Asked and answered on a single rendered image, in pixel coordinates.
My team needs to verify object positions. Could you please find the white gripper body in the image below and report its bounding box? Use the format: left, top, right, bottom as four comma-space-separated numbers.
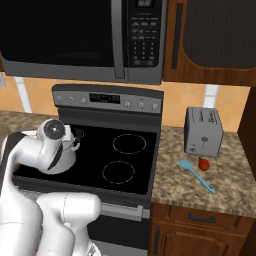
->
64, 137, 82, 153

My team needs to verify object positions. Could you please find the blue spatula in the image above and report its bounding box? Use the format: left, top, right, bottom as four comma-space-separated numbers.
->
178, 158, 217, 195

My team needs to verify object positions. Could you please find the red tomato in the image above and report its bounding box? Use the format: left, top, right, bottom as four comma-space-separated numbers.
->
198, 157, 211, 171

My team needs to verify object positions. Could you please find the black and steel stove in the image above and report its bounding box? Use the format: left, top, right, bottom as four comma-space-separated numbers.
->
12, 83, 165, 256

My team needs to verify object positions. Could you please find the black oven door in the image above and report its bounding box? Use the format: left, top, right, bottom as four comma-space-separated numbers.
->
86, 199, 153, 252

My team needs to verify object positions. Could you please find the black and grey microwave oven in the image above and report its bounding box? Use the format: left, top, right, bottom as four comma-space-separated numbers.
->
0, 0, 169, 86

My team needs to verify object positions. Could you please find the brown drawer front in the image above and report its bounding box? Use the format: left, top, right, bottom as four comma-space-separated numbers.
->
151, 202, 255, 236

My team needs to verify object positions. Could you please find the silver toaster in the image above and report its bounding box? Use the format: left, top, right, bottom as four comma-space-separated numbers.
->
183, 106, 225, 158

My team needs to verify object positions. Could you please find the brown base cupboard door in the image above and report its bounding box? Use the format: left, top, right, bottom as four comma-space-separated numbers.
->
149, 222, 248, 256

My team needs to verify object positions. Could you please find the dark brown side panel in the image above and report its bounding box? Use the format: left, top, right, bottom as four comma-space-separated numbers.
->
237, 85, 256, 174

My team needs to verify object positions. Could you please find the grey oven door handle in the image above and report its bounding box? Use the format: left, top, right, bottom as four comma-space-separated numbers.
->
99, 202, 152, 220

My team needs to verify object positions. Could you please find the grey microwave door handle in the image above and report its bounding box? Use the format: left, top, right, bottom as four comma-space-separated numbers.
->
110, 0, 130, 80

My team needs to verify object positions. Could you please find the dark base cupboard handle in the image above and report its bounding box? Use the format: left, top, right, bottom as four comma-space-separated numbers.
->
153, 225, 162, 256

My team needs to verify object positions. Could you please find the dark drawer handle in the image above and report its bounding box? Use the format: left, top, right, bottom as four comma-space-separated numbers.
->
187, 212, 217, 224

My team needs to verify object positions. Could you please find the dark wall cupboard handle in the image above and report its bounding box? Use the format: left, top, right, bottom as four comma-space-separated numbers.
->
171, 2, 184, 71

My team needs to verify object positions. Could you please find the brown wall cupboard door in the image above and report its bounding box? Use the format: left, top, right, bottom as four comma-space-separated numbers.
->
162, 0, 256, 88

